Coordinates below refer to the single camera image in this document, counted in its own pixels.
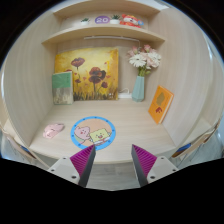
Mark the round cartoon mouse pad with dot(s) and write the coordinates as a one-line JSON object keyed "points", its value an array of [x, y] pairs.
{"points": [[93, 130]]}

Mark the pink and white flower bouquet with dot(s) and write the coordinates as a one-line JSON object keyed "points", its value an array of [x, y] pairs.
{"points": [[144, 59]]}

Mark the white power adapter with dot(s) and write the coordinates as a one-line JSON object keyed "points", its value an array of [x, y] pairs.
{"points": [[124, 94]]}

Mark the teal geometric vase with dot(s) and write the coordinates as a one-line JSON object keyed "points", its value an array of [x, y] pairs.
{"points": [[138, 90]]}

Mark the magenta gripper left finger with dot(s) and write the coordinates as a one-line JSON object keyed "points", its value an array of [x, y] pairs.
{"points": [[83, 161]]}

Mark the orange book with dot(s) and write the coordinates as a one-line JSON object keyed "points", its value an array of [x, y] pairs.
{"points": [[160, 104]]}

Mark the small potted plant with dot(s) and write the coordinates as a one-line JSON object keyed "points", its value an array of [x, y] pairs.
{"points": [[85, 21], [115, 19]]}

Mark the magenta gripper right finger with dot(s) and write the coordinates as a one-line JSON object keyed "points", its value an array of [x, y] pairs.
{"points": [[143, 163]]}

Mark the small potted plant right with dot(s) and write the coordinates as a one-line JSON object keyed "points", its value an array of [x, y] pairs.
{"points": [[115, 19]]}

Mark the small potted plant left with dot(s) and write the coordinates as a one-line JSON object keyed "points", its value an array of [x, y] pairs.
{"points": [[85, 21]]}

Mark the wooden upper shelf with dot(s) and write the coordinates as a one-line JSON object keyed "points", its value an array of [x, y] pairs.
{"points": [[97, 31]]}

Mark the yellow poppy flower painting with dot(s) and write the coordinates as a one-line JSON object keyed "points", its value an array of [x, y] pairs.
{"points": [[94, 70]]}

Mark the white light bar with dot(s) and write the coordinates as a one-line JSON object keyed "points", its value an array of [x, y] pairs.
{"points": [[109, 37]]}

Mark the purple round number sign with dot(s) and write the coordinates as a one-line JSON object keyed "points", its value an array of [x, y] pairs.
{"points": [[102, 20]]}

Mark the red orange plush toy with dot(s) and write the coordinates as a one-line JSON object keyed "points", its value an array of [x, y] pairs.
{"points": [[131, 20]]}

